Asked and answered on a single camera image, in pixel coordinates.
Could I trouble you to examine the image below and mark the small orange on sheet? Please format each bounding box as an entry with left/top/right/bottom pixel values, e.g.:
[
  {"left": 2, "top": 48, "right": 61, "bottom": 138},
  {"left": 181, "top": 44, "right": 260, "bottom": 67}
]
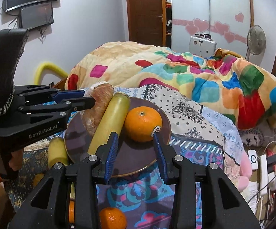
[{"left": 99, "top": 207, "right": 127, "bottom": 229}]

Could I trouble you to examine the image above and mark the large orange on plate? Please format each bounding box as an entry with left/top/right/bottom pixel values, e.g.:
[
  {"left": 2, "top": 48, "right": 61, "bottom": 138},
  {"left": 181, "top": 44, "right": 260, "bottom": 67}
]
[{"left": 124, "top": 106, "right": 162, "bottom": 143}]

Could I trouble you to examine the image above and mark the white standing fan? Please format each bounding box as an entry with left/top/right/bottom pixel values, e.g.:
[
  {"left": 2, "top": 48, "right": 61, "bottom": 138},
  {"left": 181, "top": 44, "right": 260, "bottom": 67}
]
[{"left": 246, "top": 25, "right": 266, "bottom": 60}]

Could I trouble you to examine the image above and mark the patterned blue bed sheet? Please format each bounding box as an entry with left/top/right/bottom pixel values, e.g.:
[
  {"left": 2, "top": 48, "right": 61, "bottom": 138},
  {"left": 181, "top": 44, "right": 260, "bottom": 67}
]
[{"left": 9, "top": 84, "right": 258, "bottom": 228}]

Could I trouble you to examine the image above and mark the small wall monitor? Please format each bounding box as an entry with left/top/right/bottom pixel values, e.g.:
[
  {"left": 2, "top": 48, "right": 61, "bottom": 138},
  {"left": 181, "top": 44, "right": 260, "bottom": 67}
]
[{"left": 19, "top": 3, "right": 54, "bottom": 30}]

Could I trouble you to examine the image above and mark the pink plush toy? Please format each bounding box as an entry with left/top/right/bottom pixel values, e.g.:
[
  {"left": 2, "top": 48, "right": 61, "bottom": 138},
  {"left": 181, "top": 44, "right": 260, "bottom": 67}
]
[{"left": 237, "top": 151, "right": 252, "bottom": 192}]

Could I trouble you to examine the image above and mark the white power strip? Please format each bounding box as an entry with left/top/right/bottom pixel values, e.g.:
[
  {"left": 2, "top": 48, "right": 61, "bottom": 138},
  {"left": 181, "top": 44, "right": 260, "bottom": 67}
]
[{"left": 259, "top": 154, "right": 268, "bottom": 198}]

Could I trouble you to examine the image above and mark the white bedside cabinet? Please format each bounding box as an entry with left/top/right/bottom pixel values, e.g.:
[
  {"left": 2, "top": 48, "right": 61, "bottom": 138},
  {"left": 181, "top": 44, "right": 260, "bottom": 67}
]
[{"left": 189, "top": 34, "right": 217, "bottom": 58}]

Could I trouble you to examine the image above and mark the colourful patchwork quilt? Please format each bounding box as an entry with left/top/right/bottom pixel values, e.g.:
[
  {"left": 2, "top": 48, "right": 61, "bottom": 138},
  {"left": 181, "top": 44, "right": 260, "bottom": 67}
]
[{"left": 65, "top": 41, "right": 276, "bottom": 130}]

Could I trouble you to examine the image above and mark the brown wooden door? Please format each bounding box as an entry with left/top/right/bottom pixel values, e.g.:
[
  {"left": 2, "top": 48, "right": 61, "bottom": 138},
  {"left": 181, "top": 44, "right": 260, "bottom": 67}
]
[{"left": 127, "top": 0, "right": 165, "bottom": 46}]

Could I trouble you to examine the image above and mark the yellow sugarcane piece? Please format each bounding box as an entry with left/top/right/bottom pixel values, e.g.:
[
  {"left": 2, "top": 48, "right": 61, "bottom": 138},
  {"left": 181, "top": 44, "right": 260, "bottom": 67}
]
[
  {"left": 87, "top": 93, "right": 130, "bottom": 155},
  {"left": 48, "top": 137, "right": 69, "bottom": 169}
]

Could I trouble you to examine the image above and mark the peeled pomelo segment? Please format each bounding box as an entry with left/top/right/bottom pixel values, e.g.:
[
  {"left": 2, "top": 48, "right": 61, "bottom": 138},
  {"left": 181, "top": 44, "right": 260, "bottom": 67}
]
[{"left": 80, "top": 81, "right": 114, "bottom": 137}]

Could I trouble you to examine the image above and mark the dark brown round plate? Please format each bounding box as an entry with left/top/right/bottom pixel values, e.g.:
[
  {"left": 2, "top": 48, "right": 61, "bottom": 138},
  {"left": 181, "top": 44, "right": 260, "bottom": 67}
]
[{"left": 64, "top": 97, "right": 171, "bottom": 178}]

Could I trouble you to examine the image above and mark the white wardrobe with hearts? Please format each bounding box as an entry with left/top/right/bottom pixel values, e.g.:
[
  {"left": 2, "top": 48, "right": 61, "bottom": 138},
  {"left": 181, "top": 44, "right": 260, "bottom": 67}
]
[{"left": 171, "top": 0, "right": 252, "bottom": 57}]

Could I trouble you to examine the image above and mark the left hand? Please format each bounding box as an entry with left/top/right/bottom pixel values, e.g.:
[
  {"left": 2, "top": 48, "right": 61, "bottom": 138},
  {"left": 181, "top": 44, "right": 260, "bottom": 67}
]
[{"left": 9, "top": 149, "right": 24, "bottom": 171}]

